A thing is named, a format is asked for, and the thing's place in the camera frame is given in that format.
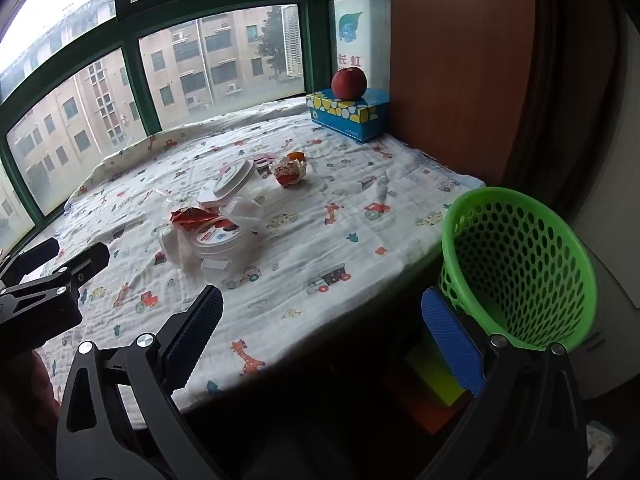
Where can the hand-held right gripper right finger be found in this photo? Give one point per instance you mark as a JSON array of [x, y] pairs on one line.
[[452, 340]]

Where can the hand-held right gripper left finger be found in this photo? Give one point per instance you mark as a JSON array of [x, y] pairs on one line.
[[200, 330]]

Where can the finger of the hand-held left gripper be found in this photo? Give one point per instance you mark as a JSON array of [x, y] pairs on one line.
[[35, 252], [85, 260]]

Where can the green perforated plastic basket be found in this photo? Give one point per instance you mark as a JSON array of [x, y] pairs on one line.
[[492, 194]]

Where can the white paper wrapper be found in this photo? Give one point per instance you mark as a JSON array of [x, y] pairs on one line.
[[287, 171]]

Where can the yellow and red box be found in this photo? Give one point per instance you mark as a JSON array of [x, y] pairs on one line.
[[435, 380]]

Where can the clear plastic jar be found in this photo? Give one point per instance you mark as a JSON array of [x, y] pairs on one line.
[[175, 247]]

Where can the round tub with red label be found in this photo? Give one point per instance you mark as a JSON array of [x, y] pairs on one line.
[[220, 242]]

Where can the red snack wrapper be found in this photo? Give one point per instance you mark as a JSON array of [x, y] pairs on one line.
[[187, 217]]

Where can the clear square plastic container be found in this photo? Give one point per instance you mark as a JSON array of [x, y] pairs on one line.
[[245, 215]]

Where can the printed cartoon blanket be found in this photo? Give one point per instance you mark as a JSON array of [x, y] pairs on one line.
[[300, 240]]

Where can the clear jar with white lid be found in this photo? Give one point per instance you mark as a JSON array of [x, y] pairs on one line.
[[235, 180]]

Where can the pink snack wrapper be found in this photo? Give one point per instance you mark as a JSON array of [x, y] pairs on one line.
[[262, 161]]

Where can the orange peel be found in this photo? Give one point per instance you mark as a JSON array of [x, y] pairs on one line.
[[296, 155]]

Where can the apartment building outside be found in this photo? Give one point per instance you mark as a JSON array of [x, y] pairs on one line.
[[225, 60]]

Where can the blue spotted tissue box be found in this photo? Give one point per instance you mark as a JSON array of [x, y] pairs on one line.
[[345, 120]]

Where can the red apple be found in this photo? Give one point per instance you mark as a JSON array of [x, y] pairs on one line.
[[349, 84]]

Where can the brown wooden cabinet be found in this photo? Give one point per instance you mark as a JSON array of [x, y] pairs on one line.
[[450, 60]]

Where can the green window frame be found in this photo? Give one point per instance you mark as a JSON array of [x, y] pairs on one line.
[[140, 85]]

